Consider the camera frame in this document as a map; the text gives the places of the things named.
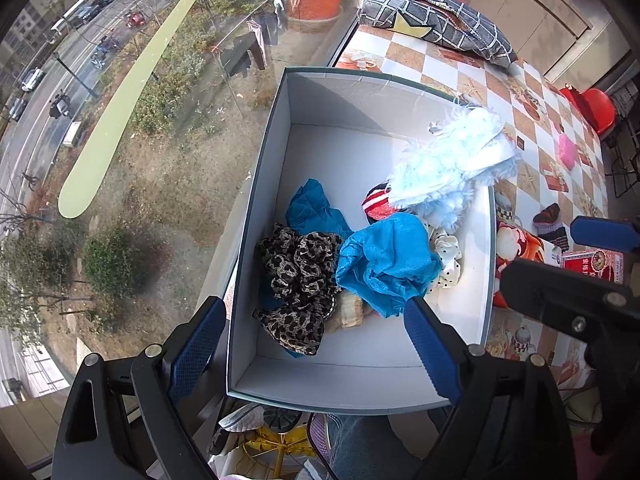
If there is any red plastic stool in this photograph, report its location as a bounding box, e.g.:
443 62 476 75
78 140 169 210
560 86 616 138

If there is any blue mesh cloth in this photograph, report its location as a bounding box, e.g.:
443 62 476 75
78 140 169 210
285 179 352 240

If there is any floral tissue box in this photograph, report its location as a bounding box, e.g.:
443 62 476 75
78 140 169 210
491 221 564 311

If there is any grey plaid pillow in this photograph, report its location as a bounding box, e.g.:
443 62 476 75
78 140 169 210
359 0 518 68

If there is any leopard print scarf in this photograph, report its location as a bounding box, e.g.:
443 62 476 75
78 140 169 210
253 223 343 356

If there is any red patterned carton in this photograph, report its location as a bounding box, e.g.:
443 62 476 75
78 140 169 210
562 248 624 284

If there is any white feather fluffy item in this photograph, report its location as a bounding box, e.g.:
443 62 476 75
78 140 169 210
387 106 520 233

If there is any grey white storage box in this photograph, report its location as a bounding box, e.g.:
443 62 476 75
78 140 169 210
226 65 499 416

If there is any white polka dot scrunchie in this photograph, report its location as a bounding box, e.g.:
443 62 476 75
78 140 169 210
423 221 462 294

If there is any checkered tablecloth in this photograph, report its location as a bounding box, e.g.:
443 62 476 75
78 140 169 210
332 23 611 391

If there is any beige knit item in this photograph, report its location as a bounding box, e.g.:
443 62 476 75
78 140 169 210
324 289 373 333

